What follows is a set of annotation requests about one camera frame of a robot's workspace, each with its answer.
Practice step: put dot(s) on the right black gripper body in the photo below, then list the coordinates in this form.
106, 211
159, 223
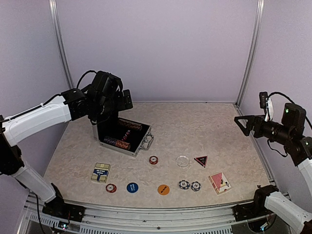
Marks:
261, 132

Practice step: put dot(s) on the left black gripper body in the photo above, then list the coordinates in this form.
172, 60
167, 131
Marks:
120, 105

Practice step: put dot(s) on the aluminium poker chip case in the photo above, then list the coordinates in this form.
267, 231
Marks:
139, 140

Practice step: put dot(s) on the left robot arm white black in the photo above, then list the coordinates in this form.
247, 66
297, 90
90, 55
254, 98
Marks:
101, 99

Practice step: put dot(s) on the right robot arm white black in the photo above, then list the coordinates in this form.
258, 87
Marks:
288, 133

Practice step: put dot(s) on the chip row in case back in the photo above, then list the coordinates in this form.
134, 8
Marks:
129, 124

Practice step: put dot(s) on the chip row in case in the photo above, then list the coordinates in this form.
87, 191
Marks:
117, 143
129, 124

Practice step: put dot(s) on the chip row in case front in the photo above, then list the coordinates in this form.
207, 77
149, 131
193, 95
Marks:
117, 143

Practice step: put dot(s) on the black pink triangular button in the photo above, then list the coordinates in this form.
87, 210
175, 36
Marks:
202, 160

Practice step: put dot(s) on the red poker chip stack centre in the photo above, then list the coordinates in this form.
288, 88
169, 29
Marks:
153, 160

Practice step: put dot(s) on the red playing card deck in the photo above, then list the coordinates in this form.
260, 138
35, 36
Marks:
219, 183

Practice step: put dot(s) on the blue playing card box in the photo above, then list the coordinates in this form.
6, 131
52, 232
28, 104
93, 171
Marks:
100, 172

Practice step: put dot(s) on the clear round dealer button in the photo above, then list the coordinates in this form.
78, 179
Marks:
182, 161

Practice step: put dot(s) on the blue small blind button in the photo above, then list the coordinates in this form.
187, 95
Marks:
132, 187

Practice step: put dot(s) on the red poker chip front left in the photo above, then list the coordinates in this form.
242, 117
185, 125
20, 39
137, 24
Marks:
111, 188

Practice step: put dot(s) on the blue white poker chip stack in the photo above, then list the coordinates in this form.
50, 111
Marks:
184, 185

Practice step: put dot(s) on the orange big blind button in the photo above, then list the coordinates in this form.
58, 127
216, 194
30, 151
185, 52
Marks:
163, 189

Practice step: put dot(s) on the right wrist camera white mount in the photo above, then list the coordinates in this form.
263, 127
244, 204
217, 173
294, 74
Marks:
267, 105

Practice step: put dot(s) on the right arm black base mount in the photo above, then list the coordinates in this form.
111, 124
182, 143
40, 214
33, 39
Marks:
248, 211

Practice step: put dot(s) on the aluminium front rail frame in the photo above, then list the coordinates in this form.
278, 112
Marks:
101, 219

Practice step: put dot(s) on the right aluminium corner post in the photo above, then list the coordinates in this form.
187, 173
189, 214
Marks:
252, 52

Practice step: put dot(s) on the aluminium corner post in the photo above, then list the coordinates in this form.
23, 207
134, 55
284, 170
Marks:
252, 52
61, 49

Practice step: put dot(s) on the left aluminium corner post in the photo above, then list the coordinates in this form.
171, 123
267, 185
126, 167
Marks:
61, 49

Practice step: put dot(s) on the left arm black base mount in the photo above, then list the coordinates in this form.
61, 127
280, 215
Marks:
68, 212

